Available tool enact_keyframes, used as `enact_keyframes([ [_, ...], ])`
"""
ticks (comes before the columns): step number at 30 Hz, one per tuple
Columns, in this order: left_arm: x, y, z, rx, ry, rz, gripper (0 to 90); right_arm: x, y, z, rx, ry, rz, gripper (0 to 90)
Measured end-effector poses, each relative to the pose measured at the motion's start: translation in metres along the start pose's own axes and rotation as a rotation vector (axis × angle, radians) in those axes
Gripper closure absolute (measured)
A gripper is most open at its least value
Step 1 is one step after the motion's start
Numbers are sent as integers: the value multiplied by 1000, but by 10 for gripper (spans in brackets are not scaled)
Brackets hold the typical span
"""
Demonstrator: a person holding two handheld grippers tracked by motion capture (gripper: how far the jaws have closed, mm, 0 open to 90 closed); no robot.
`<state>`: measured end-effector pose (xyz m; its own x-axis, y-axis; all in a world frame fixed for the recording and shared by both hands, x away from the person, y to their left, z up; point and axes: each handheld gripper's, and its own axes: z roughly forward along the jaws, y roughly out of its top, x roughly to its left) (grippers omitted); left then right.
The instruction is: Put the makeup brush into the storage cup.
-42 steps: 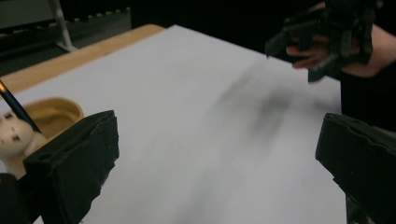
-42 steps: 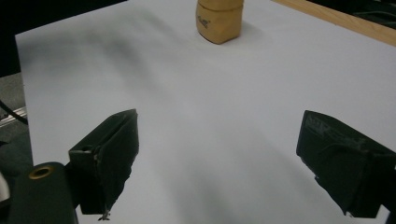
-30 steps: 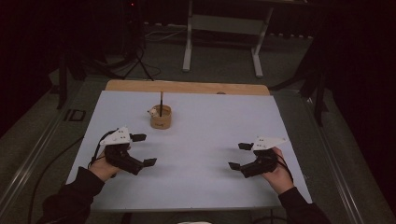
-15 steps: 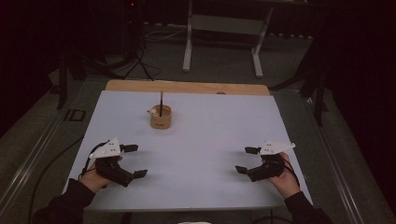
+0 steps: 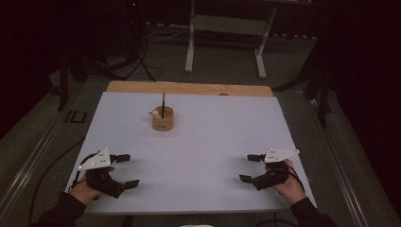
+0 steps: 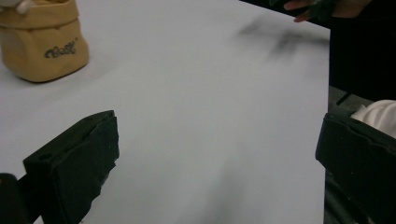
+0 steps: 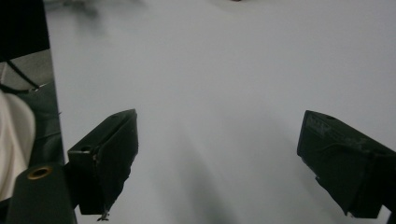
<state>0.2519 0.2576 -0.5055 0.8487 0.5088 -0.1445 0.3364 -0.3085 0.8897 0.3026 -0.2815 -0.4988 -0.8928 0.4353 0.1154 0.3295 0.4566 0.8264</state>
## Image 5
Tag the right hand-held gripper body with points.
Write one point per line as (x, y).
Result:
(272, 178)

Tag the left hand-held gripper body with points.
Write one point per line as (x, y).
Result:
(102, 179)

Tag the round wooden pen holder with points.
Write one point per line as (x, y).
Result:
(163, 121)

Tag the black pencil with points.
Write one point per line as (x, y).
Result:
(163, 105)

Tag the person's right hand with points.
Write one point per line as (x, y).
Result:
(291, 190)

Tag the person's left hand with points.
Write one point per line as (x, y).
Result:
(82, 192)

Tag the white table board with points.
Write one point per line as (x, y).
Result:
(195, 176)

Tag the black floor socket box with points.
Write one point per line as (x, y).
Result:
(75, 117)

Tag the black metal stand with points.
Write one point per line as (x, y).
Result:
(324, 101)
(63, 82)

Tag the wooden table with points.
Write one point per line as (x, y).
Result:
(189, 88)

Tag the black tripod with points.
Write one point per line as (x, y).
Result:
(138, 56)

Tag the metal floor rail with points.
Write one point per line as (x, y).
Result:
(340, 176)
(28, 164)

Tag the white metal desk frame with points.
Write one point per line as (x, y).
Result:
(190, 47)

